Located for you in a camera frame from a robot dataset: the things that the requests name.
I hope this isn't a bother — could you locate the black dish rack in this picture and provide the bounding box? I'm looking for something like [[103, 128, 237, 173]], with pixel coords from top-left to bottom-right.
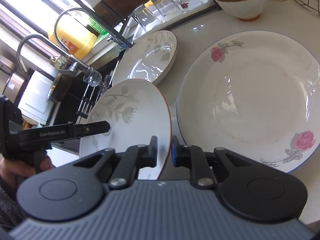
[[15, 0, 133, 49]]

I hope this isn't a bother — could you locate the dark cooking pot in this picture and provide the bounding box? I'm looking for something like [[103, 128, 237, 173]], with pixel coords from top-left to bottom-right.
[[47, 73, 74, 103]]

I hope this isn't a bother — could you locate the upturned drinking glass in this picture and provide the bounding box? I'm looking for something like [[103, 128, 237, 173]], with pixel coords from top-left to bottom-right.
[[131, 5, 162, 33]]

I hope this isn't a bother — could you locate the chrome kitchen faucet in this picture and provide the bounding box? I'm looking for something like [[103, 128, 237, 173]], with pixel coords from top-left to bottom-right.
[[48, 7, 132, 68]]

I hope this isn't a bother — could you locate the person's left hand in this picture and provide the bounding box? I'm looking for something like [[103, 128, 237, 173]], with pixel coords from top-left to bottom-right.
[[0, 154, 54, 186]]

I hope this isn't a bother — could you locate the white leaf pattern plate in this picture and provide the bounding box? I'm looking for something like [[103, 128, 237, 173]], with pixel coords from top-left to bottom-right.
[[79, 79, 172, 180]]

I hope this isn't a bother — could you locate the yellow oil jug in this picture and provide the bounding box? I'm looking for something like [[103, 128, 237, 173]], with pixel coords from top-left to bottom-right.
[[56, 15, 97, 60]]

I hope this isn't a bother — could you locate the white bowl orange base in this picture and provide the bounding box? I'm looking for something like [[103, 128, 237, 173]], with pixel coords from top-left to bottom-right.
[[215, 0, 268, 22]]

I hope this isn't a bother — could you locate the white cutting board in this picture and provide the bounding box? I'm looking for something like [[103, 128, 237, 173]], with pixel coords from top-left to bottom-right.
[[18, 71, 54, 125]]

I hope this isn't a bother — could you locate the large rose pattern plate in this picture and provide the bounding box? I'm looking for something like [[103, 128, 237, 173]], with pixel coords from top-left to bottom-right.
[[176, 30, 319, 172]]

